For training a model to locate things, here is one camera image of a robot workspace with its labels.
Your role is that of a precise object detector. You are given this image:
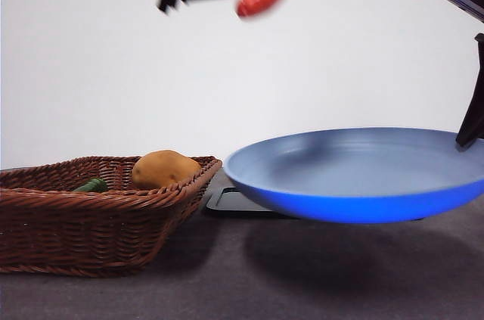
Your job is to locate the blue round plate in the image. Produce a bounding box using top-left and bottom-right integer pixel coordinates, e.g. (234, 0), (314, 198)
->
(223, 127), (484, 224)

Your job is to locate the yellow-brown potato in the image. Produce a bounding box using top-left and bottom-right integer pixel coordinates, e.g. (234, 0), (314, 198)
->
(131, 150), (203, 191)

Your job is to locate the black flat tray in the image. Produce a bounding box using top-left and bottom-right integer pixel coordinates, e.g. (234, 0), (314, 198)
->
(205, 186), (292, 220)

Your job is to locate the green vegetable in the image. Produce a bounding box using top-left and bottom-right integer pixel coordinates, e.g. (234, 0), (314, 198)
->
(73, 178), (109, 193)

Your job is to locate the brown wicker basket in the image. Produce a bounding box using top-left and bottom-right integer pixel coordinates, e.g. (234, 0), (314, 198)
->
(0, 156), (223, 278)

